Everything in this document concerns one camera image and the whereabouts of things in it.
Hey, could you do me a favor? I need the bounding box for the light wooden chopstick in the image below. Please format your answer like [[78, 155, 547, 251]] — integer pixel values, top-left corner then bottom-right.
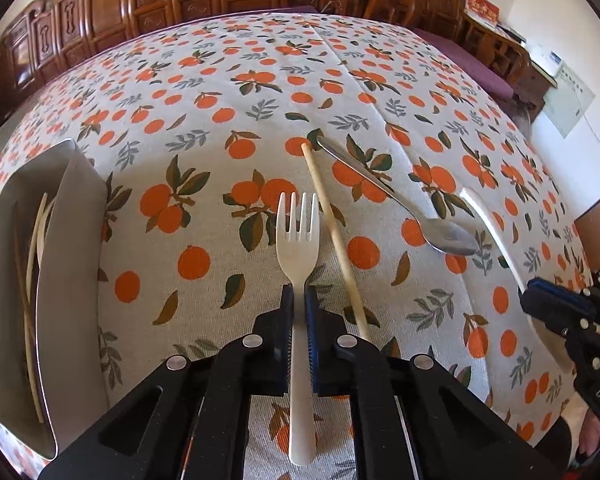
[[25, 192, 49, 311], [301, 142, 372, 342]]

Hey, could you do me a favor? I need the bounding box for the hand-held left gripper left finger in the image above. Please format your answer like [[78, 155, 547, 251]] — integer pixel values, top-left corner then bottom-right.
[[40, 284, 296, 480]]

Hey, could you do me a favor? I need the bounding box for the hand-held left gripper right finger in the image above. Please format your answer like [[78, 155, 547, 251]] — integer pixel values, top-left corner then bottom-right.
[[304, 285, 566, 480]]

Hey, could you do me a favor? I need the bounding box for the person's right hand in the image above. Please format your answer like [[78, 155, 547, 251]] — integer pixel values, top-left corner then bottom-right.
[[577, 407, 600, 458]]

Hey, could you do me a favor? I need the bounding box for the white wall panel door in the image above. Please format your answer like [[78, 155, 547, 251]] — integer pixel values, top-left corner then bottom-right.
[[544, 62, 597, 137]]

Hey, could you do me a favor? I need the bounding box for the brown chopstick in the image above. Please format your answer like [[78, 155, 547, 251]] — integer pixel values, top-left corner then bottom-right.
[[11, 201, 45, 423]]

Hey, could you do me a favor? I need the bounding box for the orange fruit print tablecloth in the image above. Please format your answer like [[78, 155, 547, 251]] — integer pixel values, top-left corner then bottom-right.
[[0, 10, 593, 480]]

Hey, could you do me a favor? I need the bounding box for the red desk calendar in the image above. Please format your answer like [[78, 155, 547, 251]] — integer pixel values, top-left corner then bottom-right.
[[466, 0, 501, 31]]

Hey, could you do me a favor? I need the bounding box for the carved wooden armchair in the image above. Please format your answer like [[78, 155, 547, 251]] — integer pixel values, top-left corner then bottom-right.
[[370, 0, 531, 91]]

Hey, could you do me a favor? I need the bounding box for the grey box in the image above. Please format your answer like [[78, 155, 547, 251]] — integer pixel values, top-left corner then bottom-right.
[[497, 22, 526, 43]]

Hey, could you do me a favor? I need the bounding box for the rectangular metal tray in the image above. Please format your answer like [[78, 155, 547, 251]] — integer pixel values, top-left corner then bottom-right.
[[0, 139, 108, 461]]

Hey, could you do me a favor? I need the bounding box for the white plastic knife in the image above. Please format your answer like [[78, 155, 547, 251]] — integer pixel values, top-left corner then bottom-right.
[[459, 187, 573, 376]]

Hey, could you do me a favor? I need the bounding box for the wooden side table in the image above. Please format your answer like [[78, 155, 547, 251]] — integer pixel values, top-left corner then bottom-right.
[[462, 10, 558, 111]]

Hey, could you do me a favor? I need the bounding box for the metal spoon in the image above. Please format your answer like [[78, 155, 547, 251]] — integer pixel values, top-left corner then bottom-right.
[[316, 135, 481, 256]]

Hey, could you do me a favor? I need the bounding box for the white plastic fork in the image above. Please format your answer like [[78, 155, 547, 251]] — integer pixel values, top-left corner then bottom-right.
[[276, 191, 322, 467]]

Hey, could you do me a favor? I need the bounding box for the purple armchair cushion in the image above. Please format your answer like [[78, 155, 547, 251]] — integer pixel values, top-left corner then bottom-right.
[[415, 27, 515, 101]]

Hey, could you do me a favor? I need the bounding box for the white box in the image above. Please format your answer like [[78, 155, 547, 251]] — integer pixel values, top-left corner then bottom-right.
[[527, 45, 563, 78]]

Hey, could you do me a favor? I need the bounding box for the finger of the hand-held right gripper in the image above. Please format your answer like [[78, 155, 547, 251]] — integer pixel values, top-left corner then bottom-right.
[[519, 287, 598, 342], [526, 271, 600, 307]]

